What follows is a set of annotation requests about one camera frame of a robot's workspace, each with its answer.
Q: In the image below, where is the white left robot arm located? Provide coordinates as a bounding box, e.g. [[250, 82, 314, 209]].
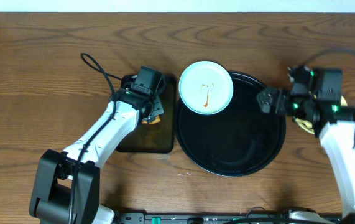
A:
[[29, 88, 164, 223]]

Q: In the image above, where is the light blue plate with sauce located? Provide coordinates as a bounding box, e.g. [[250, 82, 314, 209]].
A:
[[178, 61, 234, 115]]

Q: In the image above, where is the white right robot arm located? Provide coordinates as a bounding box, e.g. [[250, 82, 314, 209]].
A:
[[256, 65, 355, 223]]

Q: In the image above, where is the round black serving tray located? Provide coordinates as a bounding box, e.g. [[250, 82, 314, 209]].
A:
[[174, 72, 286, 177]]

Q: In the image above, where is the black rectangular water tray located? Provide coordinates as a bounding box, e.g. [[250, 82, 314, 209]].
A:
[[116, 73, 177, 154]]

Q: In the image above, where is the yellow plate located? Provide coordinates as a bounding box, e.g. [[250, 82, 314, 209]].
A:
[[293, 96, 348, 135]]

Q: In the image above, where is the orange sponge with green scourer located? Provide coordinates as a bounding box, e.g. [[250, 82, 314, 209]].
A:
[[141, 116, 160, 125]]

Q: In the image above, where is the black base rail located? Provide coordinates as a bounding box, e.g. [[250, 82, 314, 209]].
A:
[[113, 210, 292, 224]]

